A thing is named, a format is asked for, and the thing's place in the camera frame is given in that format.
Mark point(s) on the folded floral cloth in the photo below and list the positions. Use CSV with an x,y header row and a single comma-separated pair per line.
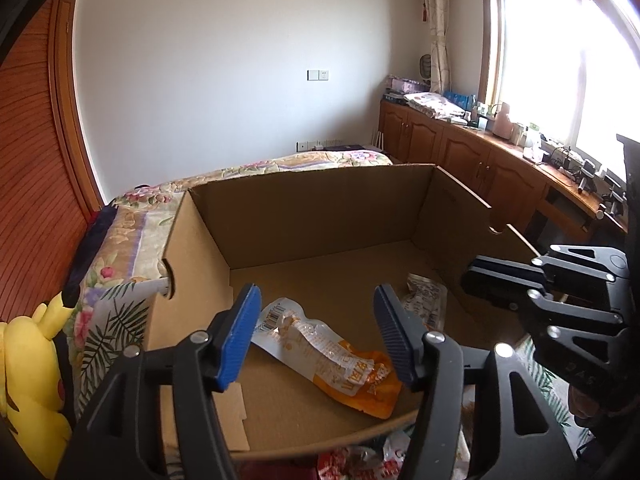
x,y
432,105

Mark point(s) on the wooden cabinet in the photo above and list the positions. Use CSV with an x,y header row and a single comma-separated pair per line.
x,y
450,150

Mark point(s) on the stack of books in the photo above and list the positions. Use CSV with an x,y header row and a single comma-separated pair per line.
x,y
394,97

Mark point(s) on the dark blue cloth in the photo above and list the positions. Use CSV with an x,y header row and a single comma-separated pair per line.
x,y
92,245

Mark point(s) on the orange snack packet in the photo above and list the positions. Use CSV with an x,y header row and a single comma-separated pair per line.
x,y
345,365

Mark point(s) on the red tassel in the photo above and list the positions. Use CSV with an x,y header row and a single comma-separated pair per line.
x,y
426,12

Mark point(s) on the clear bottle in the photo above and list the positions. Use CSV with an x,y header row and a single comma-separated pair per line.
x,y
532,142

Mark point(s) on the small round fan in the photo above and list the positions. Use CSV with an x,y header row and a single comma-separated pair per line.
x,y
425,66

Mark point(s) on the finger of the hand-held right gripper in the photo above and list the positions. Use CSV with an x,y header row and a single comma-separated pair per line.
x,y
500,272
500,300

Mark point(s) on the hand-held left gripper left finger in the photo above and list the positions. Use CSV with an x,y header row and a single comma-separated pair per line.
x,y
240,340

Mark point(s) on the blue boxes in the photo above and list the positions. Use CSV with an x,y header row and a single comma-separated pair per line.
x,y
460,99

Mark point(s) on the brown cardboard box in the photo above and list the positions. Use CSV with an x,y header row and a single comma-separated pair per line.
x,y
310,220

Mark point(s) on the wooden wardrobe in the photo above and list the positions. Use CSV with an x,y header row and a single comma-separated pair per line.
x,y
35,160

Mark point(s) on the small camera on stand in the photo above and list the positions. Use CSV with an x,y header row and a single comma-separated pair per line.
x,y
589,172
612,200

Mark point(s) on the red snack packet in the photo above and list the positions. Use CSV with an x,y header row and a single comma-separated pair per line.
x,y
340,467

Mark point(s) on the pink box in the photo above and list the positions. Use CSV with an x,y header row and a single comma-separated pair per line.
x,y
405,83

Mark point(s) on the yellow plush toy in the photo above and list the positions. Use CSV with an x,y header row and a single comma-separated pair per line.
x,y
30,385

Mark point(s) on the white wall switch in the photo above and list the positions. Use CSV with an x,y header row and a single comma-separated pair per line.
x,y
318,75

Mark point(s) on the person's right hand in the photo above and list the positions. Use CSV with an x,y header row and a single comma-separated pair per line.
x,y
585,405

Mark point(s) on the white grey-print snack packet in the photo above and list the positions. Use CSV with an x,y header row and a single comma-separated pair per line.
x,y
425,300

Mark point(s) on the window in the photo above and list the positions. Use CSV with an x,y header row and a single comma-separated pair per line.
x,y
565,60

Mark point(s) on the white wall socket strip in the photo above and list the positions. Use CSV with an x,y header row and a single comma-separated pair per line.
x,y
320,145

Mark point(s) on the patterned curtain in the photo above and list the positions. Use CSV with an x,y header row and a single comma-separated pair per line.
x,y
437,35

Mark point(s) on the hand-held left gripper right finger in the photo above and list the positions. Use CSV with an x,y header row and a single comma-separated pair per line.
x,y
395,340

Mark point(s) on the white router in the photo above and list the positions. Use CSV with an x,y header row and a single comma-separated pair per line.
x,y
378,141

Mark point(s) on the pink jug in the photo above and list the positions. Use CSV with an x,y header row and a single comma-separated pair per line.
x,y
501,120

